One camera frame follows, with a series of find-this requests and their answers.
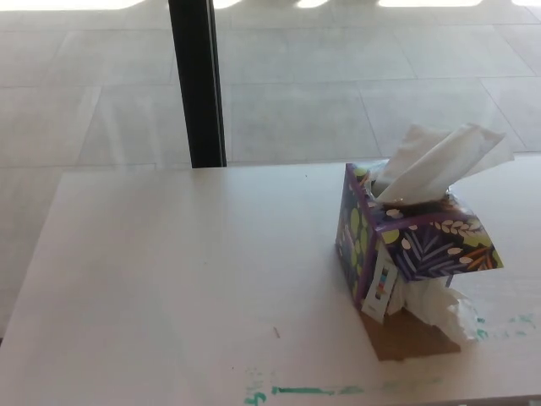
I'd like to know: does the white tissue sheet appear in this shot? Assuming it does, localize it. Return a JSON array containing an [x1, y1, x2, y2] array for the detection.
[[371, 122, 516, 203]]

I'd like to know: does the purple floral tissue box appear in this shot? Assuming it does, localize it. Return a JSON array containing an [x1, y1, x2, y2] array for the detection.
[[335, 162, 505, 363]]

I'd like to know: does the crumpled white tissue wad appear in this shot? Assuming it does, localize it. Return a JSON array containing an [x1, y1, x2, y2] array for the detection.
[[391, 277, 481, 343]]

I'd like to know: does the black window frame post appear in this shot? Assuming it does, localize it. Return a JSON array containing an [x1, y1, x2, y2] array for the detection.
[[167, 0, 228, 169]]

